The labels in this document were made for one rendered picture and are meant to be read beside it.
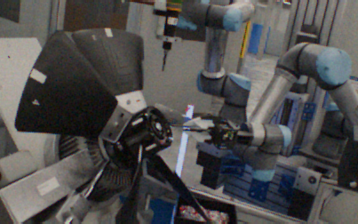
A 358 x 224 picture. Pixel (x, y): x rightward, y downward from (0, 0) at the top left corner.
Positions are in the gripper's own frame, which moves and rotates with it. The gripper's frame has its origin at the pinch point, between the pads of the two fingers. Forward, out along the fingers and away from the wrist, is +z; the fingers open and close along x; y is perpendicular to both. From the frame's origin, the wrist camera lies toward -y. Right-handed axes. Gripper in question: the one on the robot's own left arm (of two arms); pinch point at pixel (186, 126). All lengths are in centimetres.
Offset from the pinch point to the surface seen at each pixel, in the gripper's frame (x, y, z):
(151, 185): 17.9, 5.3, 9.0
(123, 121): -6.5, 14.3, 22.5
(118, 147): 0.9, 13.9, 22.6
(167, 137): -2.6, 13.6, 10.1
